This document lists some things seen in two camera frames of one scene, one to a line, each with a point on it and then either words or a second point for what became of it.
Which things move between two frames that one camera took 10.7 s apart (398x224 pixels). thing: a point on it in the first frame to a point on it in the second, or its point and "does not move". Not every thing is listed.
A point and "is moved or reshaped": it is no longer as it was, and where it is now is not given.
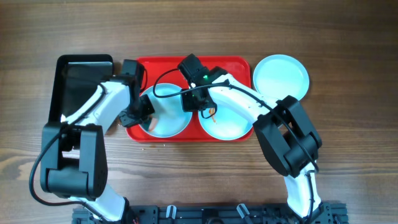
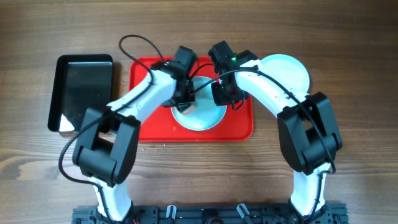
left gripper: (134, 116) to (184, 96)
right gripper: (196, 104) to (222, 96)
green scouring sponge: (149, 124) is moved or reshaped
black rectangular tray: (76, 78) does not move
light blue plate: (226, 124) is moved or reshaped
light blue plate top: (172, 121) to (290, 68)
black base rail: (334, 213) does not move
